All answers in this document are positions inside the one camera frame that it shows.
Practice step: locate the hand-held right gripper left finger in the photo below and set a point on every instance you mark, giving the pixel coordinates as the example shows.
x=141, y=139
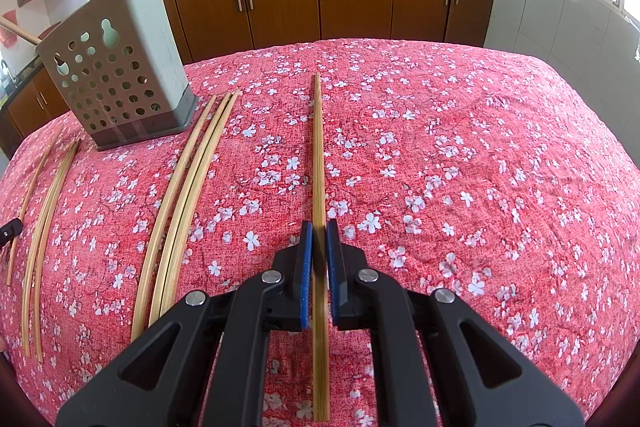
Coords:
x=306, y=277

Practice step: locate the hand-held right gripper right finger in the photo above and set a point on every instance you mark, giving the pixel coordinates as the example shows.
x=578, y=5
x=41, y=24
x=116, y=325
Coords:
x=332, y=277

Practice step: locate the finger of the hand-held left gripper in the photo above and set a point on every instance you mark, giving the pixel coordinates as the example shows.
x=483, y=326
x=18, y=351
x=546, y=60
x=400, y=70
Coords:
x=9, y=233

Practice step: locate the bamboo chopstick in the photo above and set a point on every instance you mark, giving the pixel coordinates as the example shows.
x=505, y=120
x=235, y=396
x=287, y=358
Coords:
x=50, y=227
x=186, y=202
x=27, y=207
x=40, y=232
x=317, y=157
x=170, y=202
x=200, y=187

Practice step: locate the grey perforated utensil holder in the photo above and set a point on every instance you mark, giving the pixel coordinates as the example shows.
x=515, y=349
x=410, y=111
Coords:
x=125, y=77

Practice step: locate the steel faucet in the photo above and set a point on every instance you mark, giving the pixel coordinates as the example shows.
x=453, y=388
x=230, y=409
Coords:
x=5, y=69

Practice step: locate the hanging red plastic bag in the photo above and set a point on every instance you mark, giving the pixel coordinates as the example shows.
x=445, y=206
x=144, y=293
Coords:
x=9, y=29

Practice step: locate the brown lower kitchen cabinets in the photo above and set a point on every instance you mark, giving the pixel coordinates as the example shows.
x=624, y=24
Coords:
x=350, y=2

